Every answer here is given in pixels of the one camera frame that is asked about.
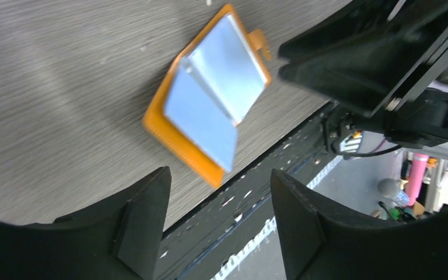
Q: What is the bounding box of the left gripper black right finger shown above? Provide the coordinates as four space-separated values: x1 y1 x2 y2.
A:
270 170 448 279

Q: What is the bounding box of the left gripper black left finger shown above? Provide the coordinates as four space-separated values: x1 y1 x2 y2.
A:
0 167 172 279

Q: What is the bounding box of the pink bottle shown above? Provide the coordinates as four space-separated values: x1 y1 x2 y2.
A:
405 153 429 207

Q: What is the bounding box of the orange card holder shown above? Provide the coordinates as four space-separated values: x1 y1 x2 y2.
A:
142 4 272 188

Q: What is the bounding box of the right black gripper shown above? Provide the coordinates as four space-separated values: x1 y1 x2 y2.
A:
278 1 448 148

